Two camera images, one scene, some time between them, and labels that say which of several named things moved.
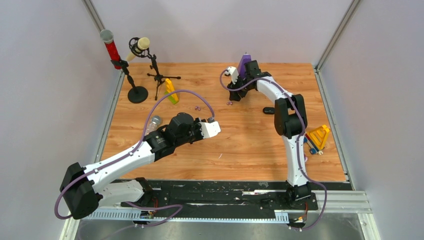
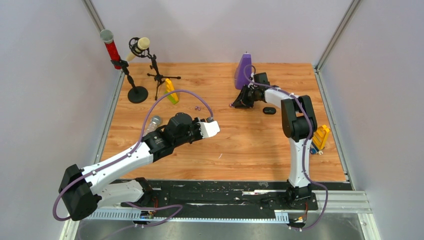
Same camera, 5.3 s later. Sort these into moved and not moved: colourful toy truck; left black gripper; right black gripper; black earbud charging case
Moved: right black gripper
Not moved: left black gripper; black earbud charging case; colourful toy truck
